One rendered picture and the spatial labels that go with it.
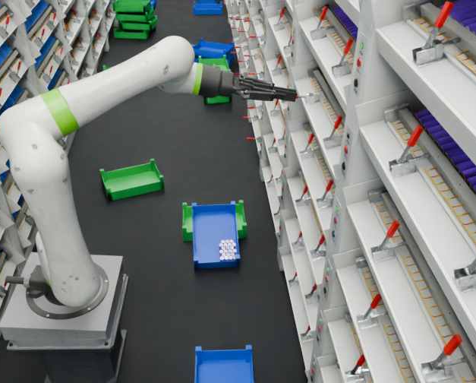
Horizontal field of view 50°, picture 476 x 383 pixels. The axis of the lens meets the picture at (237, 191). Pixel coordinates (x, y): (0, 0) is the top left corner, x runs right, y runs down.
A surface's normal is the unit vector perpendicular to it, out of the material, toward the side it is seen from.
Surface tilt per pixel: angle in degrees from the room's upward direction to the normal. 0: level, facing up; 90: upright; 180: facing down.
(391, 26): 17
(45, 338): 90
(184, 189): 0
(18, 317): 4
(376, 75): 90
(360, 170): 90
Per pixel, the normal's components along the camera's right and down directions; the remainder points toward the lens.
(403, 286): -0.29, -0.76
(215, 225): 0.04, -0.57
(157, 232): 0.00, -0.81
